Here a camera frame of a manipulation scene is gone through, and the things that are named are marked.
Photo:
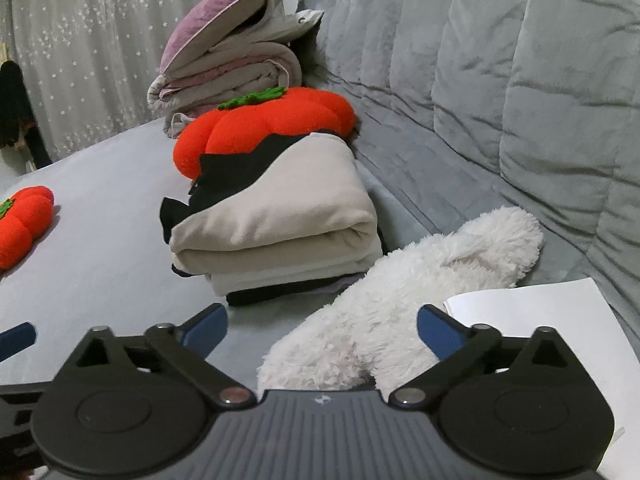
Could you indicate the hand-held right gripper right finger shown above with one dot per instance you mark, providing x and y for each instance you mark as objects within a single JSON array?
[{"x": 437, "y": 331}]

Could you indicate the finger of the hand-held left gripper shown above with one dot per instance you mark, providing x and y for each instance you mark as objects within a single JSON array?
[{"x": 17, "y": 338}]

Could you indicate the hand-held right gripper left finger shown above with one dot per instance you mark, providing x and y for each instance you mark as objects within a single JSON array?
[{"x": 207, "y": 331}]

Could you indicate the white fluffy garment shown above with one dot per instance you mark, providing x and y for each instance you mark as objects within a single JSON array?
[{"x": 400, "y": 300}]

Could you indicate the cream and black sweater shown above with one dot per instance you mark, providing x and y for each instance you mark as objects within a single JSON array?
[{"x": 280, "y": 210}]

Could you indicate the black folded garment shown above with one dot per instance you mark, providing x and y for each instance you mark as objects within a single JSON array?
[{"x": 280, "y": 292}]

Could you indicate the white folded garment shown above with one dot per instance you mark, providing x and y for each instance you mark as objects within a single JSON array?
[{"x": 300, "y": 272}]

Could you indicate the large orange pumpkin cushion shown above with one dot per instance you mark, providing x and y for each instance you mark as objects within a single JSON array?
[{"x": 22, "y": 225}]

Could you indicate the white paper sheet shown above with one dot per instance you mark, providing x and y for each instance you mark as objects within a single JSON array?
[{"x": 550, "y": 310}]

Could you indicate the small orange pumpkin cushion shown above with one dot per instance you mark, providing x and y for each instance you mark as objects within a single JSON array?
[{"x": 260, "y": 120}]

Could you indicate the black hanging garment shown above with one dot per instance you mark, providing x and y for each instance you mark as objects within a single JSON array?
[{"x": 17, "y": 110}]

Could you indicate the grey quilted blanket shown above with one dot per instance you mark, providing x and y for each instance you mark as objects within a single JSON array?
[{"x": 500, "y": 110}]

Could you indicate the grey starred curtain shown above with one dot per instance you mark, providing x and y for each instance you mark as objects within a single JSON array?
[{"x": 125, "y": 45}]

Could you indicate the purple pillow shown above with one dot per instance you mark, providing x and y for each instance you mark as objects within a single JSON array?
[{"x": 210, "y": 25}]

